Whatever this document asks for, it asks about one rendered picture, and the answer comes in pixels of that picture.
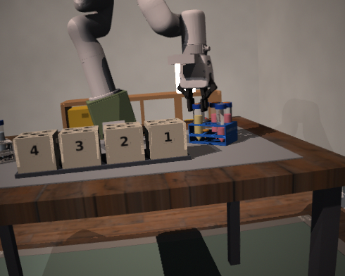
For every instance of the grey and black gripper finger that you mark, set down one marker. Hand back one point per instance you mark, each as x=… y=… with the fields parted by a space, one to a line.
x=188 y=93
x=205 y=93

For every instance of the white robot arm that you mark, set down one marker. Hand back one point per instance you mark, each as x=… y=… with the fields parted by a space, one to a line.
x=82 y=29

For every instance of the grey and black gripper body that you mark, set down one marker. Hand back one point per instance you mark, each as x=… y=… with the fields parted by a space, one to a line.
x=196 y=75

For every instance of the beige bucket adapter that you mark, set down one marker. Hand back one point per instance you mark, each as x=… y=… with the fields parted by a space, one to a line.
x=37 y=151
x=124 y=142
x=165 y=138
x=80 y=148

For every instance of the blue tube rack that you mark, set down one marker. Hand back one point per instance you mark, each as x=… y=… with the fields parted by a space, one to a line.
x=230 y=134

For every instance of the beige tube rack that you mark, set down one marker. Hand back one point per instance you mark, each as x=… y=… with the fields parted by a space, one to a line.
x=9 y=153

